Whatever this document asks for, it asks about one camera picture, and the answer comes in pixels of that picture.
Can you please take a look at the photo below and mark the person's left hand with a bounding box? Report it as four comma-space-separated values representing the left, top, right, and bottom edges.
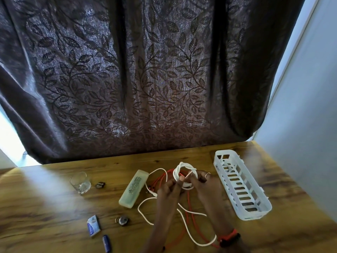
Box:
157, 177, 185, 216

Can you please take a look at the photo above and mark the person's right hand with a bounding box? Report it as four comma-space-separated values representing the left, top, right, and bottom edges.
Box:
185, 170, 227, 224

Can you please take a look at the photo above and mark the red multi-head cable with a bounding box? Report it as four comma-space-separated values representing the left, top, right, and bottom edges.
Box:
146, 168, 220, 249

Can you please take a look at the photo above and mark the white cable with white plugs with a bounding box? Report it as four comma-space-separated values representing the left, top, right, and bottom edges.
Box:
137, 168, 218, 247

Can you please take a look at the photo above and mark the white cable with red plug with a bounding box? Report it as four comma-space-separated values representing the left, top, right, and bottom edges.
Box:
172, 162, 198, 192

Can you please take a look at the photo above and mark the white plastic slotted basket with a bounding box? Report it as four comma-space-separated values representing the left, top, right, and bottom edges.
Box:
213, 150, 272, 221

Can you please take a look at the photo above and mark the person's left forearm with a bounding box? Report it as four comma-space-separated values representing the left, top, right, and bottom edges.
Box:
141, 212, 182, 253

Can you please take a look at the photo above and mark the pale green plastic case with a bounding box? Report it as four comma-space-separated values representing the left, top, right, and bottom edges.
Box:
118, 170, 150, 209

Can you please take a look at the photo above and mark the red wristband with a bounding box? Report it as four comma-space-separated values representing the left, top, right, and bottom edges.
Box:
217, 229, 239, 243

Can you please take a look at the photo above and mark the small round silver object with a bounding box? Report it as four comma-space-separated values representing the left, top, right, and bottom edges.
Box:
114, 215, 130, 226

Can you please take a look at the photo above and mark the blue capped clear pen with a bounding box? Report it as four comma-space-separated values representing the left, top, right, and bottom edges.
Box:
102, 234, 112, 253

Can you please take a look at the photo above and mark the white and blue eraser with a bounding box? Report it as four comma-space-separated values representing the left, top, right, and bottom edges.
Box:
87, 215, 101, 238

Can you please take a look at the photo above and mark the clear drinking glass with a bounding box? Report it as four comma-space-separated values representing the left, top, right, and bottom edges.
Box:
70, 171, 92, 195

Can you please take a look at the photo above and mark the brown leaf-patterned curtain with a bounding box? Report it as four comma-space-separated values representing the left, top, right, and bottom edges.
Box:
0, 0, 307, 165

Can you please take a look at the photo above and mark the black beaded bracelet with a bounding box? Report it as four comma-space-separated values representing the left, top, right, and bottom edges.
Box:
219, 232, 242, 248

